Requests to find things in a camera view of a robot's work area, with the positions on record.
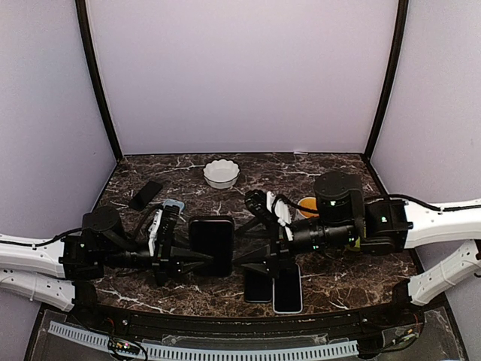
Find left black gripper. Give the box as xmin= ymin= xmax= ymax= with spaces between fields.
xmin=100 ymin=235 xmax=213 ymax=288

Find purple smartphone dark screen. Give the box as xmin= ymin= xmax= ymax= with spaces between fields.
xmin=244 ymin=270 xmax=272 ymax=303

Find light blue smartphone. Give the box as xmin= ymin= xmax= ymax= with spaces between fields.
xmin=273 ymin=264 xmax=303 ymax=314

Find light blue phone case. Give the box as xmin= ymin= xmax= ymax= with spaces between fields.
xmin=162 ymin=199 xmax=185 ymax=213

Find small dark phone case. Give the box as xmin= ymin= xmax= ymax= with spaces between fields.
xmin=128 ymin=180 xmax=163 ymax=211

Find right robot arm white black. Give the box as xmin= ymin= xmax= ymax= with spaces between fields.
xmin=233 ymin=171 xmax=480 ymax=326

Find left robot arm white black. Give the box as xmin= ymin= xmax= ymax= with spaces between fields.
xmin=1 ymin=205 xmax=213 ymax=328

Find white patterned mug yellow inside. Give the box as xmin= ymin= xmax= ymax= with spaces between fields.
xmin=295 ymin=197 xmax=319 ymax=220

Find white fluted ceramic bowl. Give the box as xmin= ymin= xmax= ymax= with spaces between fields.
xmin=203 ymin=159 xmax=240 ymax=190

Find lime green bowl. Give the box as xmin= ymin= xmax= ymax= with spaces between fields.
xmin=345 ymin=238 xmax=361 ymax=252

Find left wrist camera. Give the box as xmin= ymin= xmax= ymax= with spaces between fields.
xmin=147 ymin=206 xmax=180 ymax=257

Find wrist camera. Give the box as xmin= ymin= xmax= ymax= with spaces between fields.
xmin=147 ymin=206 xmax=180 ymax=257
xmin=244 ymin=190 xmax=294 ymax=241

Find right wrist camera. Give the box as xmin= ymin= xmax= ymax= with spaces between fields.
xmin=244 ymin=190 xmax=294 ymax=241

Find black front rail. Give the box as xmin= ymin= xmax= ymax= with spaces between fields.
xmin=85 ymin=305 xmax=395 ymax=338

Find white slotted cable duct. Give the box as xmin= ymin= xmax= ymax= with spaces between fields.
xmin=47 ymin=321 xmax=359 ymax=360

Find left black frame post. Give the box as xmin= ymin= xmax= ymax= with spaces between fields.
xmin=74 ymin=0 xmax=123 ymax=162

